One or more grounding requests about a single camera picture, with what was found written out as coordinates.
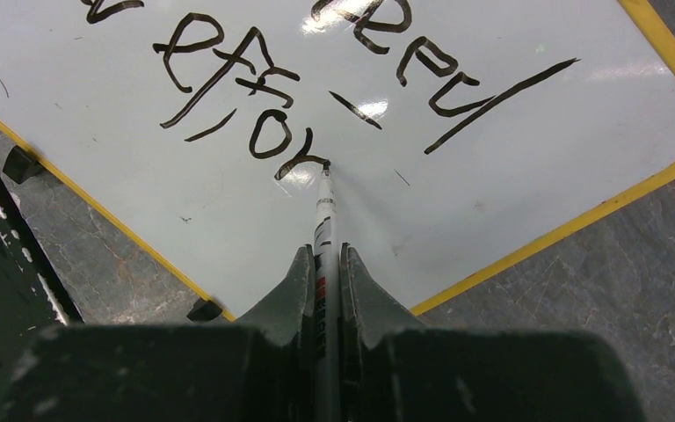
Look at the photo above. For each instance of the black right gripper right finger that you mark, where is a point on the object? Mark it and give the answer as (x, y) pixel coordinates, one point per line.
(400, 369)

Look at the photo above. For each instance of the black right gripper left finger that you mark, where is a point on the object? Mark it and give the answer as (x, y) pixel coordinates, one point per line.
(240, 371)

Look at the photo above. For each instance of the white black marker pen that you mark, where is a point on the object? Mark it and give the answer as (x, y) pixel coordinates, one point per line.
(327, 406)

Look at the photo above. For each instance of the yellow framed whiteboard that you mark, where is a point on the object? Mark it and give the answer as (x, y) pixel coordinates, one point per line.
(463, 136)

